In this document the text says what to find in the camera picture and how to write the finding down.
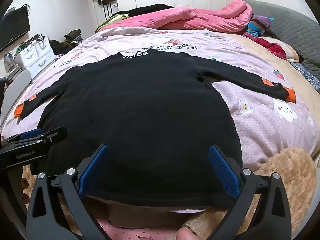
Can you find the yellow-green cloth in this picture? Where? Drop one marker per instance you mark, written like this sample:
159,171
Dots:
112,21

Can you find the striped pillow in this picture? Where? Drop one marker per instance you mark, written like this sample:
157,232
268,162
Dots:
258,26

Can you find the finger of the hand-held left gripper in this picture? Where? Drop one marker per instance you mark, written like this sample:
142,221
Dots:
53,135
30,134

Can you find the black clothes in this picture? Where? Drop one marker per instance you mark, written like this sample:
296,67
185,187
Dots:
145,9

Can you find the black sweater with orange cuffs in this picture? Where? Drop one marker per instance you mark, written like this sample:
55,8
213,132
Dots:
140,105

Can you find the person's pink dotted pants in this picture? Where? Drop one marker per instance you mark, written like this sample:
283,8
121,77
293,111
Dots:
130,232

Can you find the grey quilted headboard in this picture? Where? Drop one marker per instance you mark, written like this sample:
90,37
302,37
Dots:
292,27

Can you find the white drawer unit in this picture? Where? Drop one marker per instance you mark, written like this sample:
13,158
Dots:
35,57

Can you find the pink quilt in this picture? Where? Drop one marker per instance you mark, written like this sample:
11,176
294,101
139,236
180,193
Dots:
200,17

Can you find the red blanket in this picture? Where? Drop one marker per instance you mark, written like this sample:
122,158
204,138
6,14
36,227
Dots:
272,46

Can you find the beige bed sheet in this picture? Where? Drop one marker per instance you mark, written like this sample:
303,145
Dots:
287,72

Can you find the blue patterned cloth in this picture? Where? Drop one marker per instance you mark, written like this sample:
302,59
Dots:
307,76

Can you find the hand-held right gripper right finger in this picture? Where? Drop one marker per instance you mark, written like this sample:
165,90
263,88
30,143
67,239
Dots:
222,170

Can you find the brown plush blanket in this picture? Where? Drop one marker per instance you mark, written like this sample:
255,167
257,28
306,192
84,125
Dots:
287,180

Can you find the pile of dark clothes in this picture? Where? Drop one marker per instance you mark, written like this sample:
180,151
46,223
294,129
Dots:
67,41

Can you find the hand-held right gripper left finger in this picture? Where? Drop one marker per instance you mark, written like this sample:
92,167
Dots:
93,170

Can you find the pink strawberry printed blanket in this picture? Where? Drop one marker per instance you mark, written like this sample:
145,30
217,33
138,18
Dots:
262,135

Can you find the black television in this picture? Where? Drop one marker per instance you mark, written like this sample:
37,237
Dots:
13,27

